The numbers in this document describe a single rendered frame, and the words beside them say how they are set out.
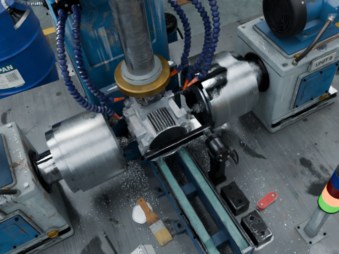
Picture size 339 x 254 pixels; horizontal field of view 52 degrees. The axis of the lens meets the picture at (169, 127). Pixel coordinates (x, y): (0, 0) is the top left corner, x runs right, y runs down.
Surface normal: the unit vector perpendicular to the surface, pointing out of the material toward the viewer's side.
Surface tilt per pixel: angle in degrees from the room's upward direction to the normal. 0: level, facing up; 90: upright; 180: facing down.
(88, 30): 90
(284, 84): 89
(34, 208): 89
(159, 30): 90
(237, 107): 81
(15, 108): 0
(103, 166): 69
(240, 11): 0
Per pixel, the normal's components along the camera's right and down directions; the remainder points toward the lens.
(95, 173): 0.42, 0.54
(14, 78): 0.40, 0.71
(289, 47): -0.10, -0.59
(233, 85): 0.24, 0.04
